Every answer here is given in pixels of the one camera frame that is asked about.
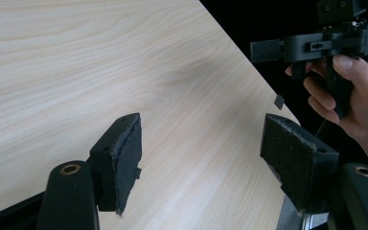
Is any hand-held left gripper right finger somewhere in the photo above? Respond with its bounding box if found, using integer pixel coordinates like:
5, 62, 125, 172
260, 113, 340, 215

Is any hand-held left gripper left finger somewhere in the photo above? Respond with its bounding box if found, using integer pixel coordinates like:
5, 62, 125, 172
88, 112, 144, 216

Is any black table edge clip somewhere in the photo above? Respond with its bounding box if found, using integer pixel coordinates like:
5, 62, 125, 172
273, 93, 286, 111

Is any aluminium rail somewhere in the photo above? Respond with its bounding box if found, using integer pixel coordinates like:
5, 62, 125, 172
276, 195, 331, 230

